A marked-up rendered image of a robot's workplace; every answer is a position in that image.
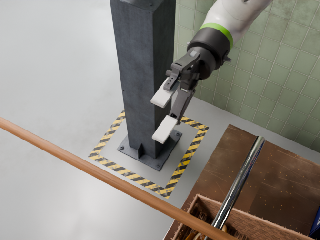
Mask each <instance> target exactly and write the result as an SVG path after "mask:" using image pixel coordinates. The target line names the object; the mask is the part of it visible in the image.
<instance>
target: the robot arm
mask: <svg viewBox="0 0 320 240"><path fill-rule="evenodd" d="M272 2H273V0H217V1H216V2H215V4H214V5H213V6H212V7H211V8H210V10H209V11H208V13H207V16H206V19H205V21H204V23H203V25H202V26H201V28H200V29H199V31H198V32H197V33H196V35H195V36H194V37H193V39H192V40H191V41H190V42H187V43H186V44H187V53H186V54H185V55H184V56H183V57H181V58H179V59H178V60H176V61H175V62H173V63H172V64H171V69H173V70H172V71H171V70H167V71H166V75H167V76H169V77H167V78H166V80H165V81H164V83H163V84H162V85H161V87H160V88H159V90H158V91H157V92H156V94H155V95H154V96H153V98H152V99H151V103H153V104H155V105H157V106H160V107H162V108H165V106H166V105H167V103H168V102H169V100H170V99H171V97H172V96H173V94H174V93H175V92H176V90H177V92H178V94H177V97H176V99H175V101H174V104H173V106H172V108H171V111H170V113H169V115H167V116H166V117H165V118H164V120H163V121H162V123H161V124H160V126H159V127H158V129H157V130H156V131H155V133H154V134H153V136H152V139H154V140H156V141H158V142H160V143H162V144H164V142H165V141H166V139H167V138H168V136H169V135H170V133H171V132H172V130H173V129H174V127H175V125H177V126H178V125H180V124H181V122H180V121H181V119H182V117H183V115H184V113H185V110H186V108H187V106H188V104H189V102H190V100H191V98H192V97H193V95H194V93H195V92H196V90H195V89H194V88H195V87H196V86H197V84H198V82H199V80H205V79H207V78H208V77H209V76H210V75H211V73H212V72H213V71H214V70H217V69H218V68H219V67H220V66H222V65H223V63H224V62H225V61H227V62H230V63H231V61H232V59H230V58H228V56H227V55H228V53H229V52H230V50H231V49H232V47H233V46H234V45H235V43H236V42H237V41H239V40H240V39H241V38H242V37H243V36H244V35H245V33H246V32H247V30H248V29H249V27H250V26H251V24H252V23H253V22H254V20H255V19H256V18H257V17H258V16H259V15H260V14H261V13H262V12H263V11H264V10H265V9H266V8H267V7H268V6H269V5H270V4H271V3H272ZM178 80H179V81H180V82H179V81H178ZM181 89H184V90H181Z"/></svg>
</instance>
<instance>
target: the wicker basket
mask: <svg viewBox="0 0 320 240"><path fill-rule="evenodd" d="M221 205H222V203H220V201H219V202H217V201H216V200H213V199H209V197H208V198H207V196H206V197H204V196H203V195H200V194H196V197H194V200H193V202H192V203H191V206H190V207H189V208H188V211H187V213H189V214H191V215H193V216H195V217H196V218H198V219H201V220H203V221H204V222H206V223H209V224H210V225H211V224H212V223H213V221H214V219H215V217H216V215H217V213H218V211H219V209H220V207H221ZM225 225H226V227H227V230H228V231H227V233H228V234H229V235H232V236H234V237H235V238H238V239H239V240H317V238H316V239H313V238H311V237H308V235H307V236H305V235H303V234H302V233H301V234H300V232H299V233H297V232H295V231H294V230H291V229H290V230H289V229H287V228H286V227H283V226H279V225H278V224H276V223H272V222H270V221H268V220H264V219H263V218H262V219H261V218H258V217H256V216H255V215H254V216H253V215H251V214H248V212H247V213H246V212H243V211H241V209H240V210H238V209H236V208H234V207H233V209H232V211H231V213H230V215H229V217H228V219H227V221H226V223H225ZM195 231H196V230H194V229H192V228H190V227H188V226H186V225H185V224H183V223H181V224H180V226H179V227H178V230H177V232H175V235H174V237H173V238H171V239H172V240H185V239H186V238H187V237H188V236H189V235H190V234H191V233H192V232H195Z"/></svg>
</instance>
